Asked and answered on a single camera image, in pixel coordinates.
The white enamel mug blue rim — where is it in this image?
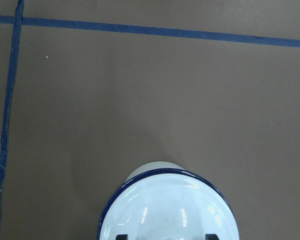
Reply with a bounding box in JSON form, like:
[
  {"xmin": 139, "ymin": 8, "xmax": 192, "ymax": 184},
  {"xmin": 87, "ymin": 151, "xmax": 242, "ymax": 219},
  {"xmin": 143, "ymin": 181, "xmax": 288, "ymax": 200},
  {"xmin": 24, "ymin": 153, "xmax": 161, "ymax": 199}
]
[{"xmin": 96, "ymin": 161, "xmax": 240, "ymax": 240}]

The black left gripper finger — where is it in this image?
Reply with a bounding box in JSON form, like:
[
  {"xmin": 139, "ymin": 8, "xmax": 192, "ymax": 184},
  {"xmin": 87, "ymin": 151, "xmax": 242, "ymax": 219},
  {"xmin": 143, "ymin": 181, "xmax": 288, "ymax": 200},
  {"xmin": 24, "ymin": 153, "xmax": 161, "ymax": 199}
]
[{"xmin": 205, "ymin": 233, "xmax": 218, "ymax": 240}]

